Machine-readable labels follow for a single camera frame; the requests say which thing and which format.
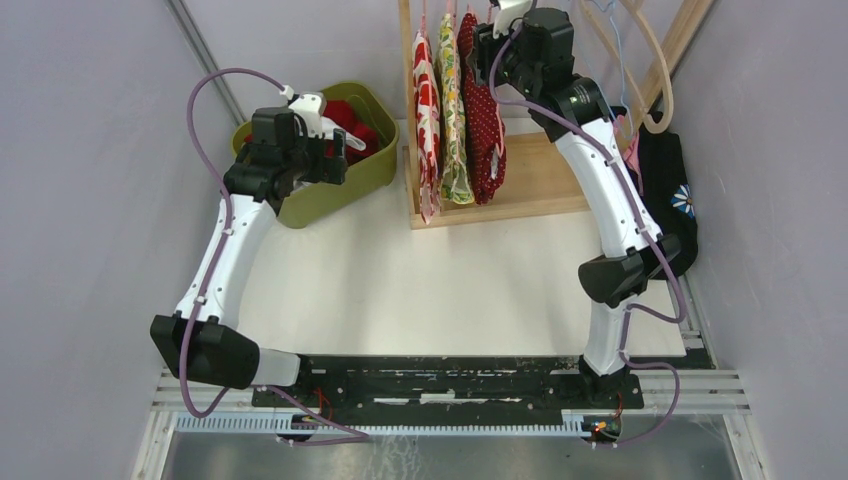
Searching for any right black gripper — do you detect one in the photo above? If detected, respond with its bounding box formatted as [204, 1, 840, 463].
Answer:
[466, 11, 538, 98]

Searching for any red skirt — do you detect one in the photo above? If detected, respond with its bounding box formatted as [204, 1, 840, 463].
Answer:
[231, 100, 380, 167]

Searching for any blue wire hanger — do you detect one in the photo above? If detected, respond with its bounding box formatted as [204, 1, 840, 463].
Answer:
[590, 0, 634, 140]

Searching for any cream plastic hanger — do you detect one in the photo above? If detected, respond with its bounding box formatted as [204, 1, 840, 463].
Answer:
[577, 1, 675, 134]

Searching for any white garment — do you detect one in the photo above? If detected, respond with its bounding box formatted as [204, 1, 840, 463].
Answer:
[293, 116, 349, 185]

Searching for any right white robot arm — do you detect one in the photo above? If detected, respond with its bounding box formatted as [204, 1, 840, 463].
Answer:
[470, 1, 680, 408]

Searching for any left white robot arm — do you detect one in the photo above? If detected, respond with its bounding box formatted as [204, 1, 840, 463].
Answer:
[150, 107, 348, 407]

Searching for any dark red polka-dot garment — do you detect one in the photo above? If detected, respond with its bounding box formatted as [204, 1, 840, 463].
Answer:
[457, 11, 507, 205]

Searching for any green plastic basket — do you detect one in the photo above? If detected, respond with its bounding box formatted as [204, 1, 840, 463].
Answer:
[231, 81, 401, 231]

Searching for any red poppy print garment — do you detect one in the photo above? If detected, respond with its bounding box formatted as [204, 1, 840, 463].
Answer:
[412, 29, 441, 225]

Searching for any wooden clothes rack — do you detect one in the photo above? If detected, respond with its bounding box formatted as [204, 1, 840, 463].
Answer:
[398, 0, 714, 229]

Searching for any yellow floral print garment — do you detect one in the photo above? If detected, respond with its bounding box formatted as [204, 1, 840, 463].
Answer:
[436, 12, 475, 205]

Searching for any black garment with flower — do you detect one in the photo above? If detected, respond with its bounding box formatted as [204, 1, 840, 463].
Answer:
[623, 125, 699, 277]

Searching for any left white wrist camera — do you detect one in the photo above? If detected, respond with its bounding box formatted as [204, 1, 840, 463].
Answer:
[288, 92, 326, 139]

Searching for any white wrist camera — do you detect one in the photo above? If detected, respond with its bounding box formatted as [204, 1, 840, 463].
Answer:
[491, 0, 535, 39]
[288, 92, 326, 139]

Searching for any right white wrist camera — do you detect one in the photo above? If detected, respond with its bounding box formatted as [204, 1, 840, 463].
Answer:
[491, 0, 535, 39]

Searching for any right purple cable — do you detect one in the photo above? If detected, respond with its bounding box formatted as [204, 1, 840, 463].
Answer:
[487, 23, 689, 446]

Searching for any purple cable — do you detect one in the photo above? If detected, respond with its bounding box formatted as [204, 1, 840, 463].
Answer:
[177, 67, 372, 446]
[487, 23, 689, 446]

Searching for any pink wire hanger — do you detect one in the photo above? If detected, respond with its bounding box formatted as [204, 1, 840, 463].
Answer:
[417, 0, 498, 200]

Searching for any white slotted cable duct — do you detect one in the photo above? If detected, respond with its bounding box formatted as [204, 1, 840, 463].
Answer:
[175, 412, 597, 439]

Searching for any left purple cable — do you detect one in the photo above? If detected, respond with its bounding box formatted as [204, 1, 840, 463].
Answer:
[177, 67, 372, 446]

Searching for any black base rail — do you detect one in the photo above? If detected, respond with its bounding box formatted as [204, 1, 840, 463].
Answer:
[283, 355, 671, 427]

